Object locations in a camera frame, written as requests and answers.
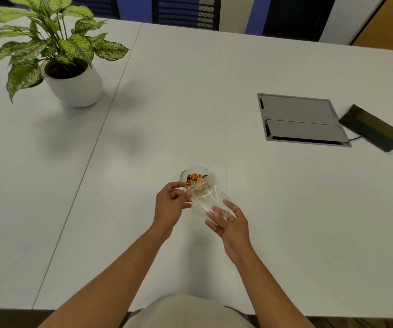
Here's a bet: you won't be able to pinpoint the mixed colourful food pieces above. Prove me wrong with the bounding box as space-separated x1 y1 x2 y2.
186 173 208 188

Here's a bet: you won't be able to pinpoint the black rectangular box device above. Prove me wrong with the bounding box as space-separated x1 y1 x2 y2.
339 104 393 153

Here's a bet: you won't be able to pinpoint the grey table cable hatch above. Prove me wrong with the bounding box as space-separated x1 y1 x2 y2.
257 93 352 148

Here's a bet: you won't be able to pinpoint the person's beige trousers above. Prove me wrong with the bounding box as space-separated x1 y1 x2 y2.
123 294 256 328

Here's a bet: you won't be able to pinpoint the clear plastic wrap sheet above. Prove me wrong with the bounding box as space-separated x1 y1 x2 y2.
185 173 239 225

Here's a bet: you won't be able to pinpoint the person's left hand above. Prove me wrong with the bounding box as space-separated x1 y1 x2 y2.
152 182 193 238

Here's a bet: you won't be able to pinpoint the black mesh office chair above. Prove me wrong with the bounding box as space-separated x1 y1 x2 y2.
151 0 222 31

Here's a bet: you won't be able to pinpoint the person's right hand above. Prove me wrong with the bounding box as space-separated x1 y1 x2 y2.
205 199 254 267

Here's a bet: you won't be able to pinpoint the person's right forearm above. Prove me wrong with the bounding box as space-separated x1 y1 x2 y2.
235 249 315 328

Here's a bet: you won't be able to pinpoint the white round plant pot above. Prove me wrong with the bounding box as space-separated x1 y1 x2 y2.
41 59 104 108

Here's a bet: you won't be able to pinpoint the green variegated leafy plant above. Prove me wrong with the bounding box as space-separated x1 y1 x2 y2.
0 0 130 103

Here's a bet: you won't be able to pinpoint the person's left forearm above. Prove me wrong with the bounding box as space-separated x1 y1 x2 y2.
38 225 170 328

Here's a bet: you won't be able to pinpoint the small clear glass bowl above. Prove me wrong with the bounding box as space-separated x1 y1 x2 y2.
179 165 217 198

